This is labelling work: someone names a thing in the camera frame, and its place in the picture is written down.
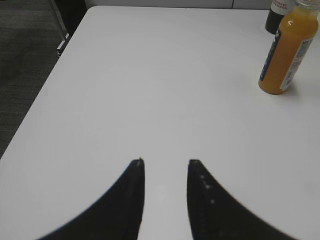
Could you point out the orange juice bottle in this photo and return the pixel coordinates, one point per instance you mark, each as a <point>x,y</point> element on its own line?
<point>292,40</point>

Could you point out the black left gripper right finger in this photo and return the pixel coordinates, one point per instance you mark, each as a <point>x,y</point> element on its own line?
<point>216,215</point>

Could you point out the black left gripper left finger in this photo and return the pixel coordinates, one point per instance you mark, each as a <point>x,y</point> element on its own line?
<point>116,215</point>

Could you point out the metal table leg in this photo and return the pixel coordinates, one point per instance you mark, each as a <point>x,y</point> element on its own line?
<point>65,37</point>

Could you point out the dark red wine bottle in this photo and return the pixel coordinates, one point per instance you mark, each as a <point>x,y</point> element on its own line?
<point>278,9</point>

